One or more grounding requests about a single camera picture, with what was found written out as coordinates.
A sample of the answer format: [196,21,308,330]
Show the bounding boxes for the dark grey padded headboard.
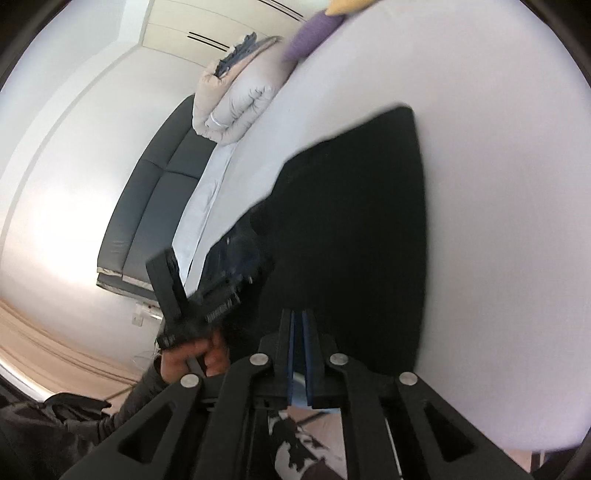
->
[96,95,218,303]

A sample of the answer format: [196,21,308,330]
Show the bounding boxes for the white wall socket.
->
[131,302,160,328]

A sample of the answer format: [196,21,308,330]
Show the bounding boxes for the yellow pillow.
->
[325,0,376,17]

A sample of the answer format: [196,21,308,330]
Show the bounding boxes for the folded beige duvet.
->
[191,34,296,147]

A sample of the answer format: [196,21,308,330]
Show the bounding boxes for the person's left hand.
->
[159,329,232,385]

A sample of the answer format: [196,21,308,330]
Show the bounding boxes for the person's camouflage trouser leg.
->
[268,408,343,480]

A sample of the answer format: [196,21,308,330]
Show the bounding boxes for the black pants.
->
[185,105,428,377]

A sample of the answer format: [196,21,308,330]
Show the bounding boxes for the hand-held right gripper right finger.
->
[302,310,536,480]

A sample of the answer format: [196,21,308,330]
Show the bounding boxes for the person's dark jacket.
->
[0,392,112,480]

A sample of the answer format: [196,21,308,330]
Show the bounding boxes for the purple pillow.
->
[281,10,346,63]

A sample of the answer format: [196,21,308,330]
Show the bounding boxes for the blue ruffled blanket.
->
[216,33,282,78]

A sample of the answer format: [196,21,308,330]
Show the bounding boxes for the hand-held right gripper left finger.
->
[60,309,297,480]

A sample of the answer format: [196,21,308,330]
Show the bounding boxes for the bed with white sheet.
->
[173,0,591,455]

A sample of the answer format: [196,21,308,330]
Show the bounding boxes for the white wardrobe with black handles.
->
[141,0,310,56]

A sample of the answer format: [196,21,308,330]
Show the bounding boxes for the person's left forearm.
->
[99,357,185,439]

